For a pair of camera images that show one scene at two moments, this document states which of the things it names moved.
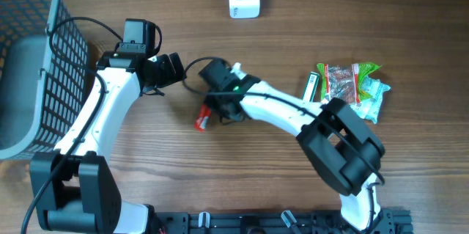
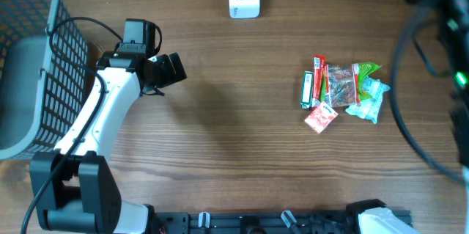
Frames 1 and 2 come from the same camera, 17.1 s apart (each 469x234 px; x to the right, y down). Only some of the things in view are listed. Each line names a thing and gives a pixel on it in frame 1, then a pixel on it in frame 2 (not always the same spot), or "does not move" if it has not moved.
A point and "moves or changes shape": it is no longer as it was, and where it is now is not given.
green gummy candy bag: (346, 81) does not move
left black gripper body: (164, 72) does not move
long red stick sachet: (201, 122) → (319, 64)
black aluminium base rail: (390, 221) does not move
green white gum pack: (311, 86) moves or changes shape
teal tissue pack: (369, 108) does not move
